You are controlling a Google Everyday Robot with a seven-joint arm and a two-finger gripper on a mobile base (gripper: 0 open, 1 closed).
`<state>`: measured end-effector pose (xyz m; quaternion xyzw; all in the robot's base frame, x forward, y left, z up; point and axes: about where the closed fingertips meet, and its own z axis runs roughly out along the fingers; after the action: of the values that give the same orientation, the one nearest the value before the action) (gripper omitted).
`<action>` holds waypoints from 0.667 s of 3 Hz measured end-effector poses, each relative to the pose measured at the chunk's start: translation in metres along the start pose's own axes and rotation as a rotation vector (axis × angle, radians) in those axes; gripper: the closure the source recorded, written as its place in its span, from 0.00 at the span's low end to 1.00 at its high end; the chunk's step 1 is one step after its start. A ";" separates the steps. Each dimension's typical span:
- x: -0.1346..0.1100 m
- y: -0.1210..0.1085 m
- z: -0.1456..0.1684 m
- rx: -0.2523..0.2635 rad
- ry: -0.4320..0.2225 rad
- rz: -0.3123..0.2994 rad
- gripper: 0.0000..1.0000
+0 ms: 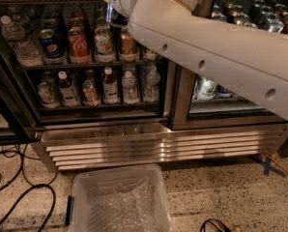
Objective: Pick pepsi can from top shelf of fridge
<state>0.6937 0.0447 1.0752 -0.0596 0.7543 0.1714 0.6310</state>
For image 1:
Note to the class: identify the pepsi can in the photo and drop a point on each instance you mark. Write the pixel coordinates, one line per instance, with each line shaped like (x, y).
(113, 17)

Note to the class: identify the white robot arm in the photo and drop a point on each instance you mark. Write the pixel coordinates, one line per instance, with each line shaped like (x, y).
(253, 63)

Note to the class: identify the red coca-cola can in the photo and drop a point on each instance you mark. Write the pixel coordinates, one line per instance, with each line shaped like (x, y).
(79, 48)

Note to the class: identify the green white soda can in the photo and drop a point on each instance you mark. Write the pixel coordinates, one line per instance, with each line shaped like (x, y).
(104, 50)

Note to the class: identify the gold soda can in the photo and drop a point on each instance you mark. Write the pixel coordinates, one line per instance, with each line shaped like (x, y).
(128, 46)

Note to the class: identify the front pepsi can middle shelf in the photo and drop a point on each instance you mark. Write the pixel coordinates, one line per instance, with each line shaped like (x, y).
(50, 44)

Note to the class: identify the silver green soda can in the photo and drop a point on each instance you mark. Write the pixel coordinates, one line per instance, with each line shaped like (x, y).
(149, 54)

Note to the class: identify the stainless steel glass-door fridge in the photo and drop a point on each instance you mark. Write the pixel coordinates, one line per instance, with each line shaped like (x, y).
(176, 127)

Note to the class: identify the green label can lower shelf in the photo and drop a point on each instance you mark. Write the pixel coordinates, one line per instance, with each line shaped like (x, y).
(48, 95)

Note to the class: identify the white green can right door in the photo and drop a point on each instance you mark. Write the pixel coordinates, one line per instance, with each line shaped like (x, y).
(206, 89)

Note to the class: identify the left pepsi can right door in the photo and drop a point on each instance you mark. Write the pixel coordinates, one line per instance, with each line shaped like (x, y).
(224, 92)

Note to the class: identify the small clear water bottle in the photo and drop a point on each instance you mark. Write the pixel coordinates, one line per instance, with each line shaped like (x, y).
(130, 91)

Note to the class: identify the dark juice bottle white cap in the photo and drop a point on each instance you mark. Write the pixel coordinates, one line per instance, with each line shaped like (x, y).
(110, 86)

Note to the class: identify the brown tea bottle white label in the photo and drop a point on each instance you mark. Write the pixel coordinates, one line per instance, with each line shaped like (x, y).
(68, 90)

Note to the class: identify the clear bottle lower right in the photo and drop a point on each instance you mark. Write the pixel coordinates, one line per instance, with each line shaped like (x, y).
(151, 82)

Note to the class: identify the clear plastic storage bin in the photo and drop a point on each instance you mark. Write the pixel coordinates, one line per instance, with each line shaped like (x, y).
(79, 209)

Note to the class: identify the bubble wrap sheet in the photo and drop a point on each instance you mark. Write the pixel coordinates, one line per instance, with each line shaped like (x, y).
(122, 208)

